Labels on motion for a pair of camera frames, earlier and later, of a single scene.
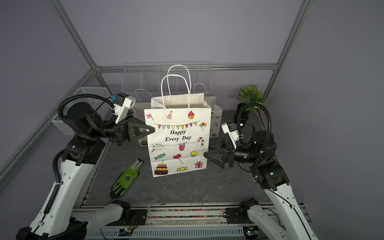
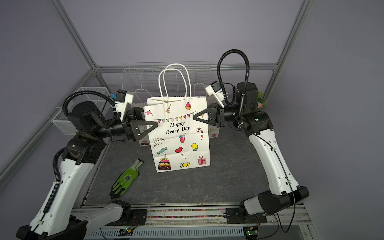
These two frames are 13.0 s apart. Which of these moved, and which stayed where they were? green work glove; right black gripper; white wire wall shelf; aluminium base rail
Moved: right black gripper
Stayed: green work glove; aluminium base rail; white wire wall shelf
